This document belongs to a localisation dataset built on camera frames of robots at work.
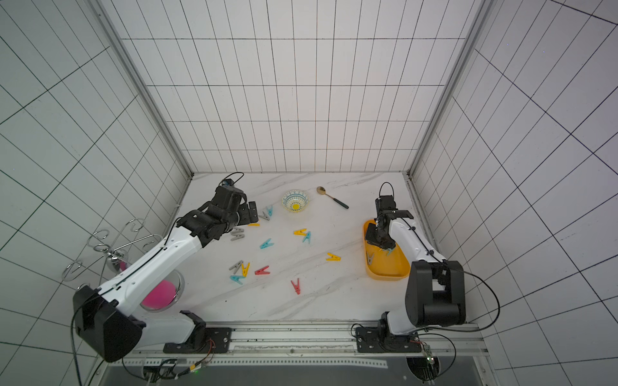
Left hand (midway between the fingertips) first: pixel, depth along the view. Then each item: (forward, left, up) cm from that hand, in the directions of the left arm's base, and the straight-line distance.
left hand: (241, 215), depth 81 cm
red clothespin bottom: (-18, -19, -19) cm, 32 cm away
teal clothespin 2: (-1, -6, -19) cm, 20 cm away
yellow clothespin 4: (-12, 0, -19) cm, 22 cm away
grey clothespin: (-11, +4, -19) cm, 22 cm away
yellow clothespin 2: (+4, -20, -19) cm, 28 cm away
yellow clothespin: (-7, -6, +5) cm, 11 cm away
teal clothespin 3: (-10, -51, -6) cm, 52 cm away
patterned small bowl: (+20, -17, -18) cm, 32 cm away
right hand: (-1, -45, -13) cm, 47 cm away
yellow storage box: (-9, -54, -20) cm, 58 cm away
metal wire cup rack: (-19, +27, +9) cm, 34 cm away
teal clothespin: (+2, -23, -20) cm, 30 cm away
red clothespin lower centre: (-12, -6, -19) cm, 24 cm away
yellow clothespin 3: (-7, -33, -18) cm, 38 cm away
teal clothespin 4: (-15, +3, -19) cm, 24 cm away
